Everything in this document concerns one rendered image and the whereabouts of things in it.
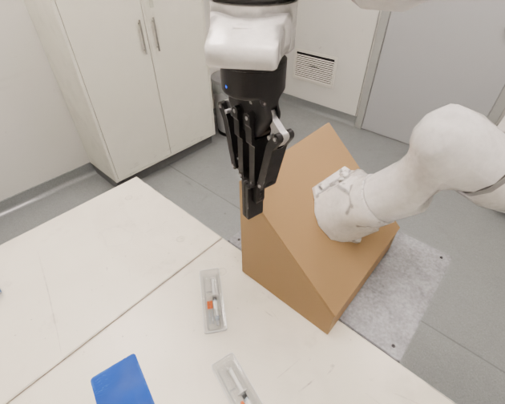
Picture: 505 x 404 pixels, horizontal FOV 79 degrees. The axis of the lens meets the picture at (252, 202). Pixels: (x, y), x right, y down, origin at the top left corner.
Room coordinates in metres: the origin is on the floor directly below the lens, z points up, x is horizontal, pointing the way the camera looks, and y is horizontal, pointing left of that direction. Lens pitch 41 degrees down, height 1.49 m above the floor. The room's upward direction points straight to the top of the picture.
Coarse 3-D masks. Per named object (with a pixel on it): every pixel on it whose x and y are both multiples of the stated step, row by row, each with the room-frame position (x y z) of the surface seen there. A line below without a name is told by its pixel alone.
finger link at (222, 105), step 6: (222, 102) 0.40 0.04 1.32; (222, 108) 0.40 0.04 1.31; (222, 114) 0.40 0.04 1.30; (228, 114) 0.39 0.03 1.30; (228, 120) 0.39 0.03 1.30; (228, 126) 0.39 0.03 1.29; (228, 132) 0.39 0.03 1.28; (228, 138) 0.39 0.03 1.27; (234, 138) 0.38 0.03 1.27; (228, 144) 0.39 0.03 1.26; (234, 144) 0.38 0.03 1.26; (234, 150) 0.38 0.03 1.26; (234, 156) 0.38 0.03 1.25; (234, 162) 0.38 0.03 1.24; (234, 168) 0.38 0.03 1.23
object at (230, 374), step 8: (224, 360) 0.29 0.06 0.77; (232, 360) 0.29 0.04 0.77; (216, 368) 0.27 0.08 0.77; (224, 368) 0.27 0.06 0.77; (232, 368) 0.27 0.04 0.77; (240, 368) 0.27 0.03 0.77; (216, 376) 0.25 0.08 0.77; (224, 376) 0.25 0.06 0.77; (232, 376) 0.25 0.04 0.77; (240, 376) 0.25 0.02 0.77; (224, 384) 0.24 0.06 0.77; (232, 384) 0.24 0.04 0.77; (240, 384) 0.24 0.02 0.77; (248, 384) 0.24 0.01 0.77; (232, 392) 0.22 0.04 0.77; (240, 392) 0.22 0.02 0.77; (248, 392) 0.22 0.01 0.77; (232, 400) 0.21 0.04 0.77; (240, 400) 0.21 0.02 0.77; (248, 400) 0.21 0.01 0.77; (256, 400) 0.21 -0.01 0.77
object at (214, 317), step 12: (204, 276) 0.51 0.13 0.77; (216, 276) 0.51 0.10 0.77; (204, 288) 0.47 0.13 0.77; (216, 288) 0.47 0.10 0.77; (204, 300) 0.43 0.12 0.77; (216, 300) 0.43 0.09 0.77; (204, 312) 0.40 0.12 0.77; (216, 312) 0.40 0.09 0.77; (204, 324) 0.37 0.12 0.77; (216, 324) 0.37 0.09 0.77
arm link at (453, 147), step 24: (432, 120) 0.43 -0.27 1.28; (456, 120) 0.41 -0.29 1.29; (480, 120) 0.41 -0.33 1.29; (432, 144) 0.40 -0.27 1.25; (456, 144) 0.38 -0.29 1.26; (480, 144) 0.38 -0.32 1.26; (504, 144) 0.40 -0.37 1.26; (384, 168) 0.53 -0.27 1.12; (408, 168) 0.44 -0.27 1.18; (432, 168) 0.40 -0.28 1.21; (456, 168) 0.38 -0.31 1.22; (480, 168) 0.38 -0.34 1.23; (504, 168) 0.38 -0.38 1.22; (384, 192) 0.46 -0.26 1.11; (408, 192) 0.43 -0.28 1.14; (432, 192) 0.40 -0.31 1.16; (384, 216) 0.45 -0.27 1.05
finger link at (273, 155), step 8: (272, 136) 0.31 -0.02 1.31; (280, 136) 0.31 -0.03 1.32; (272, 144) 0.31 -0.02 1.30; (280, 144) 0.31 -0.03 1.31; (272, 152) 0.31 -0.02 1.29; (280, 152) 0.32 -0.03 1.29; (264, 160) 0.32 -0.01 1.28; (272, 160) 0.32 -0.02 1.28; (280, 160) 0.33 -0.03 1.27; (264, 168) 0.32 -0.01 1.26; (272, 168) 0.32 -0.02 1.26; (264, 176) 0.32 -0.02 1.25; (272, 176) 0.33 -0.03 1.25; (264, 184) 0.32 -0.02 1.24
